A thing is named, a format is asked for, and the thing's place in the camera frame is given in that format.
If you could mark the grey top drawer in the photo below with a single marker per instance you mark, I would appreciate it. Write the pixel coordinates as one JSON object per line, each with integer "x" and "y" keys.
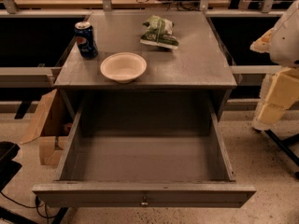
{"x": 168, "y": 155}

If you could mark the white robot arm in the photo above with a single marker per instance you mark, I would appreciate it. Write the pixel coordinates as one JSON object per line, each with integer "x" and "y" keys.
{"x": 281, "y": 90}

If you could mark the white paper bowl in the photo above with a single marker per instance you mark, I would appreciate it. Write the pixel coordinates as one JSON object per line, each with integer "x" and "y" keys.
{"x": 123, "y": 67}

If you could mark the green chip bag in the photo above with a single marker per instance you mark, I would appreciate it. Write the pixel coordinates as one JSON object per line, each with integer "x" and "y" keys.
{"x": 159, "y": 33}

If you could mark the blue Pepsi can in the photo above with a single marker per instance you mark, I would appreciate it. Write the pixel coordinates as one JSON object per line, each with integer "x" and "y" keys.
{"x": 85, "y": 40}

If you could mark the brown cardboard box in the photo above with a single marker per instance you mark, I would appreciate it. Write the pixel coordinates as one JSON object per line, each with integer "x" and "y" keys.
{"x": 49, "y": 127}

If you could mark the black stand leg left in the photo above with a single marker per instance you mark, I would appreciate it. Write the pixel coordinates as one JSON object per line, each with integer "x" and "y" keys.
{"x": 60, "y": 215}

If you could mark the black stand leg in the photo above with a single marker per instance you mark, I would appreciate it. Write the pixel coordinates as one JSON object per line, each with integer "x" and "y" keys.
{"x": 284, "y": 144}
{"x": 60, "y": 215}

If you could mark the black stand leg right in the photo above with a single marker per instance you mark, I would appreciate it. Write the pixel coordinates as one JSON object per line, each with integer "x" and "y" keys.
{"x": 284, "y": 144}

